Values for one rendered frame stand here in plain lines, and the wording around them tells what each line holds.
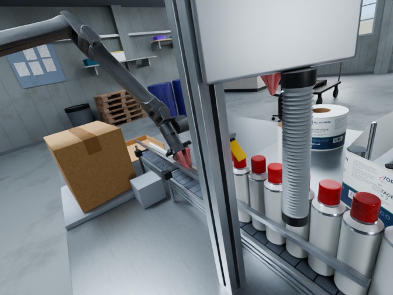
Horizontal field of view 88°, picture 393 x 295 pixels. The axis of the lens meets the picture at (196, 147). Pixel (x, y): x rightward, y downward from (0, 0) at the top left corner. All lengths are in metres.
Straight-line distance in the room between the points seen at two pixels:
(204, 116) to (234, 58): 0.09
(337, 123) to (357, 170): 0.42
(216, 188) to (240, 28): 0.23
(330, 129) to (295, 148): 0.70
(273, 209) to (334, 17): 0.36
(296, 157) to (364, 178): 0.31
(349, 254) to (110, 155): 0.77
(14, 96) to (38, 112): 0.55
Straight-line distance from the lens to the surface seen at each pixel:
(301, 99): 0.25
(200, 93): 0.28
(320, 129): 0.96
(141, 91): 0.85
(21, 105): 6.72
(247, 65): 0.25
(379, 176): 0.55
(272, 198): 0.48
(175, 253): 0.65
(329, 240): 0.47
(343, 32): 0.29
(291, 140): 0.27
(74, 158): 0.85
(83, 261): 0.77
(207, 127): 0.30
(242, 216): 0.60
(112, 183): 0.92
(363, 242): 0.42
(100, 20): 7.33
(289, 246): 0.54
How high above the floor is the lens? 1.31
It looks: 23 degrees down
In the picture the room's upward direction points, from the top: 11 degrees counter-clockwise
